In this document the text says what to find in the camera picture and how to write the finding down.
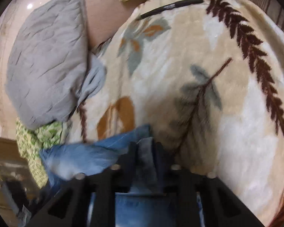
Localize blue denim jeans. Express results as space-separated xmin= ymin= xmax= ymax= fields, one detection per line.
xmin=39 ymin=123 xmax=205 ymax=227

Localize green patterned cloth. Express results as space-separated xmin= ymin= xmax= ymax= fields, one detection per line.
xmin=16 ymin=118 xmax=70 ymax=188

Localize beige leaf pattern blanket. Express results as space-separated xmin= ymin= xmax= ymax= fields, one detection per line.
xmin=69 ymin=0 xmax=284 ymax=226

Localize grey pillow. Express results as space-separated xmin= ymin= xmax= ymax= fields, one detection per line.
xmin=6 ymin=0 xmax=106 ymax=130

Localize pink pillow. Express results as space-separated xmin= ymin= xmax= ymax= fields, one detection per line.
xmin=85 ymin=0 xmax=136 ymax=49

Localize black pen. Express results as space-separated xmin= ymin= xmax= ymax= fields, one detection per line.
xmin=136 ymin=0 xmax=204 ymax=21

